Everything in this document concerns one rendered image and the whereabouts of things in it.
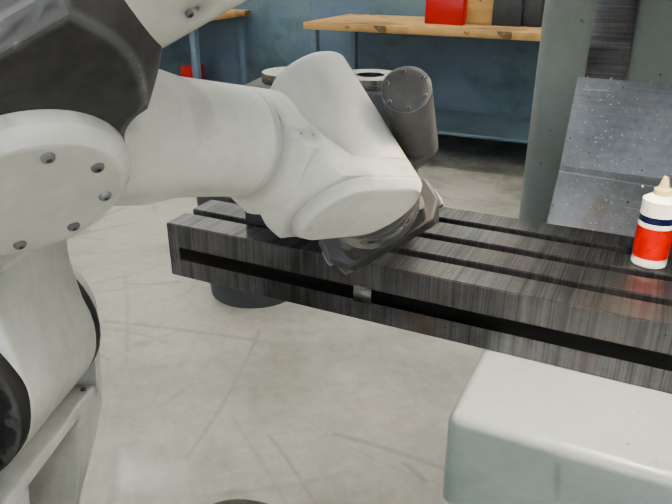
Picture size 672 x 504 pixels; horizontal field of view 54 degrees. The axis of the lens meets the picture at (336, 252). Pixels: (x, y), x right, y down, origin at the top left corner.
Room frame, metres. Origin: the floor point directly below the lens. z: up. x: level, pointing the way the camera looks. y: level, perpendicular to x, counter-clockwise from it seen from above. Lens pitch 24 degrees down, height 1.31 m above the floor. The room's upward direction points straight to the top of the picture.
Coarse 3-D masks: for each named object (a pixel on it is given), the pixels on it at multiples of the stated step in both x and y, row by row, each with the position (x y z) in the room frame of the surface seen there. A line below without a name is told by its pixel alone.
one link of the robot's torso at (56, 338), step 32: (0, 256) 0.43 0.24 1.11; (32, 256) 0.44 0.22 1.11; (64, 256) 0.48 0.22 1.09; (0, 288) 0.40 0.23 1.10; (32, 288) 0.44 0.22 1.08; (64, 288) 0.47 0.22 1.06; (0, 320) 0.40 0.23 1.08; (32, 320) 0.42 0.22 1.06; (64, 320) 0.46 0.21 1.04; (96, 320) 0.50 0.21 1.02; (0, 352) 0.39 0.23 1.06; (32, 352) 0.41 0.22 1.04; (64, 352) 0.44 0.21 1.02; (96, 352) 0.50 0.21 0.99; (0, 384) 0.38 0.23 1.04; (32, 384) 0.40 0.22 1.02; (64, 384) 0.44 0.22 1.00; (0, 416) 0.38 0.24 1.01; (32, 416) 0.39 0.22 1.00; (0, 448) 0.38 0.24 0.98
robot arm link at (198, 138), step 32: (160, 96) 0.32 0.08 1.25; (192, 96) 0.34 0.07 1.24; (224, 96) 0.36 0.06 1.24; (256, 96) 0.38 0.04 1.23; (128, 128) 0.30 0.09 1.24; (160, 128) 0.31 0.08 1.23; (192, 128) 0.32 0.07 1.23; (224, 128) 0.34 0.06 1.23; (256, 128) 0.36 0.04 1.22; (160, 160) 0.31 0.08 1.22; (192, 160) 0.32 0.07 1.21; (224, 160) 0.34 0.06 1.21; (256, 160) 0.36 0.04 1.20; (128, 192) 0.30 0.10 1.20; (160, 192) 0.31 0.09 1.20; (192, 192) 0.34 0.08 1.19; (224, 192) 0.35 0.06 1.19
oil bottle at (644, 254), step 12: (660, 192) 0.72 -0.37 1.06; (648, 204) 0.72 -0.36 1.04; (660, 204) 0.71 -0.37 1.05; (648, 216) 0.72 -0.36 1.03; (660, 216) 0.71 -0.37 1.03; (636, 228) 0.73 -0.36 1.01; (648, 228) 0.72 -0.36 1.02; (660, 228) 0.71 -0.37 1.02; (636, 240) 0.73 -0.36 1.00; (648, 240) 0.71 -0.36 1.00; (660, 240) 0.71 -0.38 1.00; (636, 252) 0.72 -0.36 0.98; (648, 252) 0.71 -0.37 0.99; (660, 252) 0.71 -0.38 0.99; (636, 264) 0.72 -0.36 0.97; (648, 264) 0.71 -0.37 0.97; (660, 264) 0.71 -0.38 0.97
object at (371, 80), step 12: (264, 72) 0.89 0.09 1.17; (276, 72) 0.89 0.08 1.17; (360, 72) 0.89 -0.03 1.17; (372, 72) 0.89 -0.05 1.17; (384, 72) 0.89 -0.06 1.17; (252, 84) 0.87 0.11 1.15; (264, 84) 0.87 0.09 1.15; (372, 84) 0.83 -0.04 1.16; (372, 96) 0.81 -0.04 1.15; (384, 120) 0.80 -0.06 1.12; (252, 216) 0.85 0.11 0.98
